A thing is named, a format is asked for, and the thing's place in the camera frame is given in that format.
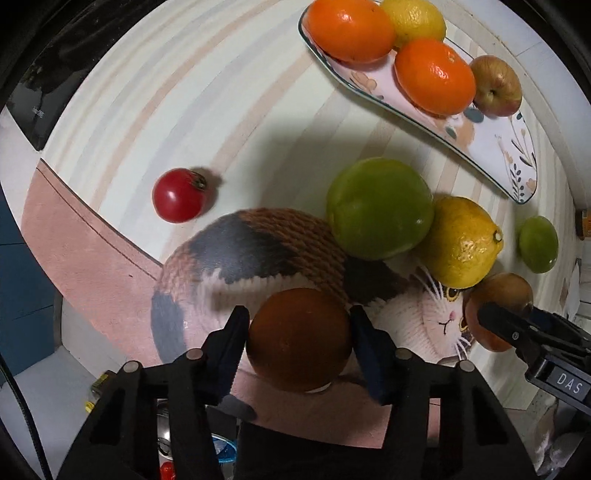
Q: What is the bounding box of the large yellow lemon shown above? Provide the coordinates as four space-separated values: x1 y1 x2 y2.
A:
416 196 504 290

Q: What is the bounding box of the orange mandarin far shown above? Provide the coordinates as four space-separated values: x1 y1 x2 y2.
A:
304 0 396 63

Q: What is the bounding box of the red cherry tomato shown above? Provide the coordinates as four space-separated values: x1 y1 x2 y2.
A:
151 168 208 223

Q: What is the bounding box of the red-green apple on plate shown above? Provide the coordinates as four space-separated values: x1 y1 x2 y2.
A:
470 55 523 117

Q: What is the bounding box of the small green lime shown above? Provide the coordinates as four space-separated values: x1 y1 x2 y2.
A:
518 216 559 274

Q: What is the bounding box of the orange mandarin middle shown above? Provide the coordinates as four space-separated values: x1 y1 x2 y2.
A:
394 38 476 117

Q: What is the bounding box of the floral ceramic fruit plate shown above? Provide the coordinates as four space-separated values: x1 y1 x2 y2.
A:
297 15 538 204

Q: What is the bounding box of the dark orange mandarin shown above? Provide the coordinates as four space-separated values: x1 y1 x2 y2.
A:
246 288 352 393

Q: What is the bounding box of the large green lime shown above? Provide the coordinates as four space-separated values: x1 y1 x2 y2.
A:
325 157 435 261

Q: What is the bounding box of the black gas stove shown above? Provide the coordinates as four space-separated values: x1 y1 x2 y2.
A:
7 66 79 151

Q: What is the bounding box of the small yellow lemon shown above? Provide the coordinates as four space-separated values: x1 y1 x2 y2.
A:
381 0 447 49

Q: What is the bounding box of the striped cat placemat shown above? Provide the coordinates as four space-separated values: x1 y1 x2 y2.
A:
20 0 583 448

